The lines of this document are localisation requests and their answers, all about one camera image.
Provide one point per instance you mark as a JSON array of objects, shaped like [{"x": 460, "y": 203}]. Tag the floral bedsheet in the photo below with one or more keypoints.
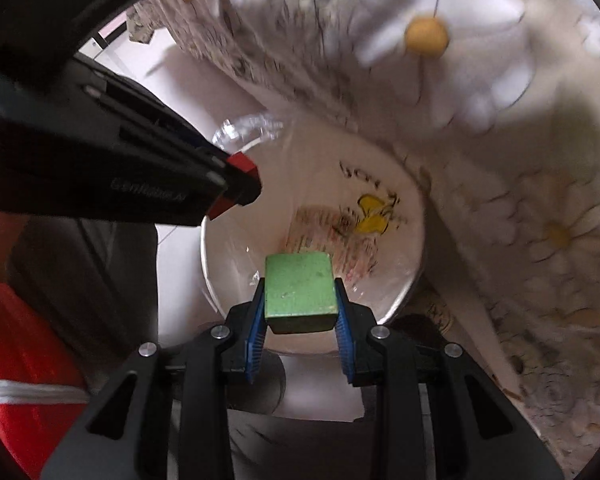
[{"x": 480, "y": 110}]

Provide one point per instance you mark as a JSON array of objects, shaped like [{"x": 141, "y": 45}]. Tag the person's red jacket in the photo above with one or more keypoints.
[{"x": 25, "y": 350}]

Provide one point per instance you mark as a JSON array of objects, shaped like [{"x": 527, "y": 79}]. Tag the green block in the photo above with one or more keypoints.
[{"x": 300, "y": 285}]

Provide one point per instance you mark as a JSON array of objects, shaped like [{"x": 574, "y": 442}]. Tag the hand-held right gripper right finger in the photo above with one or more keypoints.
[{"x": 344, "y": 345}]

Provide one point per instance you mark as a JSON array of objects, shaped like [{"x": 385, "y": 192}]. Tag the clear plastic bag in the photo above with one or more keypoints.
[{"x": 245, "y": 127}]

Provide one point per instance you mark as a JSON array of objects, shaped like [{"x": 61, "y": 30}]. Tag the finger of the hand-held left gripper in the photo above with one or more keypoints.
[{"x": 180, "y": 140}]

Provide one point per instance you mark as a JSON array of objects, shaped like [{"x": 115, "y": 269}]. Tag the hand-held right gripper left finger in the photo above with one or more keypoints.
[{"x": 256, "y": 340}]

